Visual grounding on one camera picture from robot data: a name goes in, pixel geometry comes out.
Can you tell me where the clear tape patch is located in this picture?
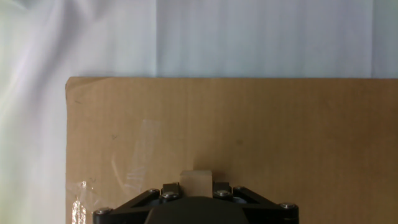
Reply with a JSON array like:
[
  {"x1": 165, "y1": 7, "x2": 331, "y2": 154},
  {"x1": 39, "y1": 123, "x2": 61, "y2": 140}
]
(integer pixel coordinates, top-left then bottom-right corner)
[{"x1": 67, "y1": 119, "x2": 162, "y2": 224}]

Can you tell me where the brown cardboard sheet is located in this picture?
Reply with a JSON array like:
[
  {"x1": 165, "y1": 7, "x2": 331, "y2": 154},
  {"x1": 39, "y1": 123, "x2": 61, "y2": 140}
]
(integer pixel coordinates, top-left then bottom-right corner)
[{"x1": 64, "y1": 76, "x2": 398, "y2": 224}]

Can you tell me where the small wooden block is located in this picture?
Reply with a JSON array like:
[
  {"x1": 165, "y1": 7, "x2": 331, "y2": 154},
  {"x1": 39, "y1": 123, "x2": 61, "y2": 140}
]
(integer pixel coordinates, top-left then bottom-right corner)
[{"x1": 179, "y1": 169, "x2": 214, "y2": 198}]

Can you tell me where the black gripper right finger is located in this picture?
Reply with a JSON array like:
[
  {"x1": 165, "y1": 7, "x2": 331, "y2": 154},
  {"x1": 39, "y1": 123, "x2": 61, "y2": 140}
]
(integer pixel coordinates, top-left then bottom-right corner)
[{"x1": 213, "y1": 182, "x2": 299, "y2": 224}]

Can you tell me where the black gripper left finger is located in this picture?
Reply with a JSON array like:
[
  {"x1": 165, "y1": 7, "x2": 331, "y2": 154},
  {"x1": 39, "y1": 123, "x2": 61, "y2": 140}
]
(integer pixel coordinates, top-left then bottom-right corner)
[{"x1": 92, "y1": 182, "x2": 181, "y2": 224}]

